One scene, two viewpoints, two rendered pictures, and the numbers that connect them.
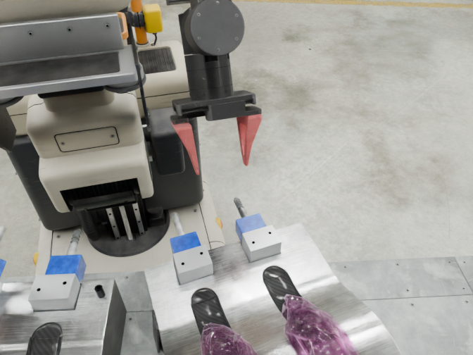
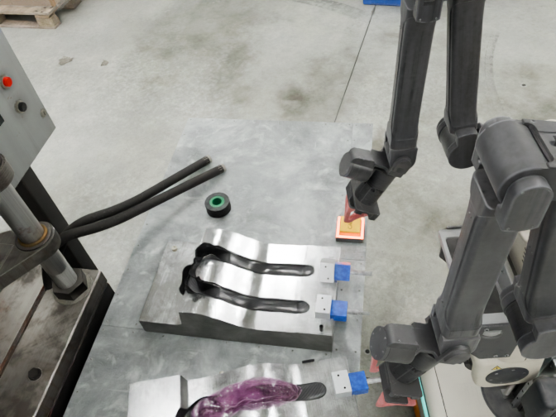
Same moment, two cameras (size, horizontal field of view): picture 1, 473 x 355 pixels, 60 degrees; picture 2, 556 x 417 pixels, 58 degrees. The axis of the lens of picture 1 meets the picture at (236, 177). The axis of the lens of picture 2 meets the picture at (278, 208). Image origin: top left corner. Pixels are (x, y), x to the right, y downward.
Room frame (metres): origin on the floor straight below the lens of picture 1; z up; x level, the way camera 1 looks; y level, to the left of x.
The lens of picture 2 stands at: (0.40, -0.37, 1.99)
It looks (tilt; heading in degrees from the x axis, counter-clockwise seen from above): 49 degrees down; 108
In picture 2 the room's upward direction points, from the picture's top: 8 degrees counter-clockwise
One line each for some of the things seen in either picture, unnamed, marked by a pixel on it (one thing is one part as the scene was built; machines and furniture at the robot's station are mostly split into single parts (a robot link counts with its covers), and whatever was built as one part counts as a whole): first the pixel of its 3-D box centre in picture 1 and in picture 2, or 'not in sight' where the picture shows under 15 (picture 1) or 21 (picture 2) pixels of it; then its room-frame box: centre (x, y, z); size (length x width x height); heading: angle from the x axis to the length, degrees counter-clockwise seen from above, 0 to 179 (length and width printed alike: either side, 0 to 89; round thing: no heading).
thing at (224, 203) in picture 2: not in sight; (218, 204); (-0.12, 0.58, 0.82); 0.08 x 0.08 x 0.04
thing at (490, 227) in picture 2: not in sight; (475, 266); (0.53, 0.05, 1.40); 0.11 x 0.06 x 0.43; 105
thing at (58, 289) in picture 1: (67, 266); (342, 311); (0.33, 0.23, 0.89); 0.13 x 0.05 x 0.05; 3
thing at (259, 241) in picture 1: (249, 226); not in sight; (0.43, -0.02, 0.86); 0.13 x 0.05 x 0.05; 20
